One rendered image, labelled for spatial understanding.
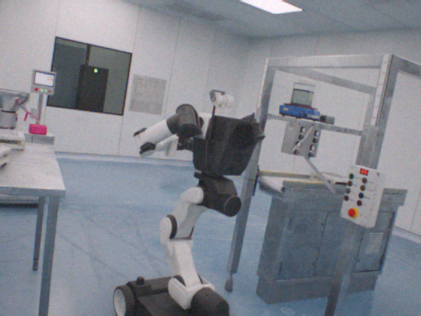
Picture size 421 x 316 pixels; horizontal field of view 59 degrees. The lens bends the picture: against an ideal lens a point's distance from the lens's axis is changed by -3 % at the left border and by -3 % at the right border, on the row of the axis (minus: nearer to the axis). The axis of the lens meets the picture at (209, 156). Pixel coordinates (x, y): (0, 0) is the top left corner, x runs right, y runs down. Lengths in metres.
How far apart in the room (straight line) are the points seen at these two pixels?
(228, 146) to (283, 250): 1.15
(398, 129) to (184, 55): 4.14
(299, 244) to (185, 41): 5.62
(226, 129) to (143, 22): 5.70
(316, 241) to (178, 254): 1.13
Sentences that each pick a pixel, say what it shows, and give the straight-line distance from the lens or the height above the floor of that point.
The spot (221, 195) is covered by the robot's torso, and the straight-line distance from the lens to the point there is 1.91.
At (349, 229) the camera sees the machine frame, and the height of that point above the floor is 0.83.
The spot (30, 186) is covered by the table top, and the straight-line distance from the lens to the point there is 1.66.
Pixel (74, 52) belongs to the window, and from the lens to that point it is 6.94.
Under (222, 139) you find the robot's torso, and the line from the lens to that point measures 1.84.
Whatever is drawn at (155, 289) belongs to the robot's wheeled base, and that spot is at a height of 0.19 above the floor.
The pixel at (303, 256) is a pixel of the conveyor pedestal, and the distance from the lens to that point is 2.91.
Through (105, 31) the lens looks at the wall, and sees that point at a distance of 7.11.
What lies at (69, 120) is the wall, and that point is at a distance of 6.96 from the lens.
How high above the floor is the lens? 1.31
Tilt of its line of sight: 8 degrees down
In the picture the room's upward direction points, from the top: 10 degrees clockwise
